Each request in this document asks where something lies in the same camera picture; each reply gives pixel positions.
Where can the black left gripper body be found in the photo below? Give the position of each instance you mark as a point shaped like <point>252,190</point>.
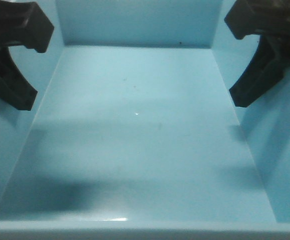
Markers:
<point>24,24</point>

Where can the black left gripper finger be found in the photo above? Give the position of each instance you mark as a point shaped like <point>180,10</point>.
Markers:
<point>14,88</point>

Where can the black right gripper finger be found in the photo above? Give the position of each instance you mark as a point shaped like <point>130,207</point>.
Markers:
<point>264,71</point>

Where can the light blue plastic box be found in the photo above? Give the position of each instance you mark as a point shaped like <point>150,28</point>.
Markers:
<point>134,135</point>

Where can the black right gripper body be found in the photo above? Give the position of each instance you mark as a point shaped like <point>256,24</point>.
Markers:
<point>268,18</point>

